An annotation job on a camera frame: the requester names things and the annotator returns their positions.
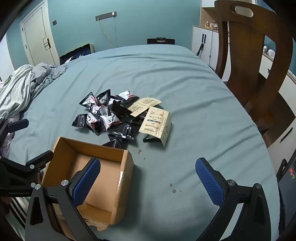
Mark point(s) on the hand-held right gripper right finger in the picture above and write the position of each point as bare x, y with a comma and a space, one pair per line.
209, 183

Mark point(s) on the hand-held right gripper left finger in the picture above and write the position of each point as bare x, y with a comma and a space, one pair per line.
86, 183

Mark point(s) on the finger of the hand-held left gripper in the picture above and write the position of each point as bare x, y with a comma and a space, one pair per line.
38, 160
18, 124

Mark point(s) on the brown cardboard box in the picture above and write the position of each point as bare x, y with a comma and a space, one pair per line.
69, 148

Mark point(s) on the pile of black snack packets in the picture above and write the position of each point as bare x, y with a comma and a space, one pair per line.
101, 113

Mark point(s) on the large beige printed pouch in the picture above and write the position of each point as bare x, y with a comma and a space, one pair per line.
157, 126

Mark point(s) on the beige double sachet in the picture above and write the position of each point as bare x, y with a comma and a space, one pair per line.
143, 105

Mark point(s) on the pale lilac sheet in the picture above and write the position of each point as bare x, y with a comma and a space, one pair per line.
5, 143

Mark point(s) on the crumpled grey blanket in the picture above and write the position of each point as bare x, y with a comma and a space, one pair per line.
23, 88

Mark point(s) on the black device with red buttons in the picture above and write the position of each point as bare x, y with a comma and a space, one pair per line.
289, 185

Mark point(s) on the dark framed picture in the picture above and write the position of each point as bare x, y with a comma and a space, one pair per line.
76, 54

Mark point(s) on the cream door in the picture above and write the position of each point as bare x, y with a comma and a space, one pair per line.
34, 34

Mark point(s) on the white cabinet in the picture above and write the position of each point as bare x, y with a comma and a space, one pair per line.
215, 46

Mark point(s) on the brown wooden chair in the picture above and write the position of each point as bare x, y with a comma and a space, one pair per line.
245, 46

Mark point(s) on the white dishes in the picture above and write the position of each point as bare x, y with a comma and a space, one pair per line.
269, 51

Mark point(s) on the black flat box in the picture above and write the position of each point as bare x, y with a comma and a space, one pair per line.
160, 41

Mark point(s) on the cluster of small bottles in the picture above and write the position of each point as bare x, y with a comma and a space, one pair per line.
211, 25

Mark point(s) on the grey wall bracket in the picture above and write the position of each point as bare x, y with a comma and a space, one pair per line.
105, 16

